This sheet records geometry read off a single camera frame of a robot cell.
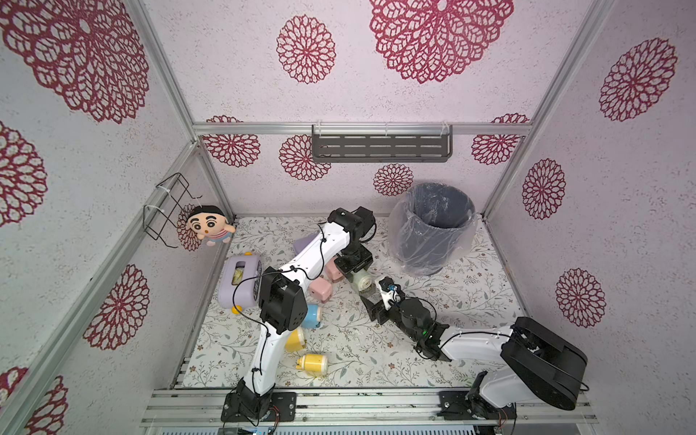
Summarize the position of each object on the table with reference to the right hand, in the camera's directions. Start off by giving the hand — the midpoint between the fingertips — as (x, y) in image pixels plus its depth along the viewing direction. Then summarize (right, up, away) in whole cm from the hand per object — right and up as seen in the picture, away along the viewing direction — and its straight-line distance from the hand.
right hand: (371, 288), depth 83 cm
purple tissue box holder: (-45, +5, +9) cm, 46 cm away
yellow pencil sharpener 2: (-16, -19, -9) cm, 27 cm away
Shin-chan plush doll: (-54, +21, +9) cm, 59 cm away
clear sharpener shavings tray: (0, -2, +2) cm, 3 cm away
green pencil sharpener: (-3, +3, -2) cm, 5 cm away
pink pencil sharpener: (-16, -1, +7) cm, 17 cm away
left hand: (-2, +4, +2) cm, 5 cm away
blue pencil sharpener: (-19, -9, +1) cm, 21 cm away
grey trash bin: (+24, +22, +14) cm, 35 cm away
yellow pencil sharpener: (-23, -15, -4) cm, 27 cm away
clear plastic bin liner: (+32, +11, +7) cm, 35 cm away
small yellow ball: (-44, -8, +5) cm, 45 cm away
